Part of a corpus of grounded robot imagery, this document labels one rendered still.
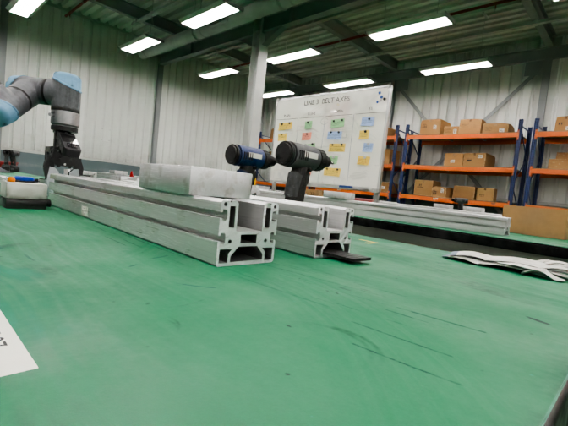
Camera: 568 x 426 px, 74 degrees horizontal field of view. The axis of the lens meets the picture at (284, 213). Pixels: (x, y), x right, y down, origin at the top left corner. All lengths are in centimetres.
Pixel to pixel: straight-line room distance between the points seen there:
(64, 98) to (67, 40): 1173
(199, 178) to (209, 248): 10
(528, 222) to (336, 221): 181
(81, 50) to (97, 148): 277
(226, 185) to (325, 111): 361
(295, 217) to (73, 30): 1264
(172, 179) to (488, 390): 46
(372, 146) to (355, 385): 354
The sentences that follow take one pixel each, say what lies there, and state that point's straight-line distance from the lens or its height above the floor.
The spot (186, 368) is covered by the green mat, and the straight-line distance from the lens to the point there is 24.
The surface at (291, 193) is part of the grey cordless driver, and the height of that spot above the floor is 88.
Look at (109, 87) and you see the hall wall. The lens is 1315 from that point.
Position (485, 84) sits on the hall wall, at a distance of 1182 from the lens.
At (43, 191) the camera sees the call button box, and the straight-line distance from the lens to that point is 105.
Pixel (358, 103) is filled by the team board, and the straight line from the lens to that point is 392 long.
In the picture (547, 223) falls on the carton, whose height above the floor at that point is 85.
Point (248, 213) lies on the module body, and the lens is 55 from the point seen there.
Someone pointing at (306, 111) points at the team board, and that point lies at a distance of 432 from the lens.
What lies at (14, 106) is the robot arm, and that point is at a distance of 125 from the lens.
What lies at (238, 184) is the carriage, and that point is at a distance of 58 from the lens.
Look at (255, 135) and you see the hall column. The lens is 931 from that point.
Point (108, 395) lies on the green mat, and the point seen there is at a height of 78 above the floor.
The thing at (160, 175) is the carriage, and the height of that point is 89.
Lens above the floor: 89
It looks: 4 degrees down
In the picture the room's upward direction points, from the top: 6 degrees clockwise
